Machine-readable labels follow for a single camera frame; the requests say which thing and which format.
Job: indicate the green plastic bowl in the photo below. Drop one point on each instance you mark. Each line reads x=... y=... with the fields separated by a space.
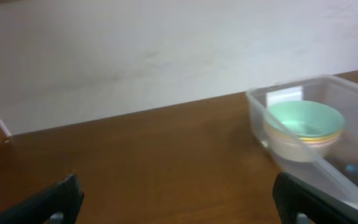
x=307 y=119

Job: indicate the clear plastic container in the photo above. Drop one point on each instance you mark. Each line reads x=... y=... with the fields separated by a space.
x=336 y=174

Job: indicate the yellow plastic bowl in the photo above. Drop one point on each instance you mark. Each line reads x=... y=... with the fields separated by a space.
x=321 y=138

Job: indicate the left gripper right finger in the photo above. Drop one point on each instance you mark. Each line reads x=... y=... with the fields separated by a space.
x=293 y=196

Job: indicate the cream plastic bowl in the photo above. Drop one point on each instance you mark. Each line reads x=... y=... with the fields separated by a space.
x=293 y=149

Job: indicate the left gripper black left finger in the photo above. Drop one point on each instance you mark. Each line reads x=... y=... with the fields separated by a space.
x=65 y=198

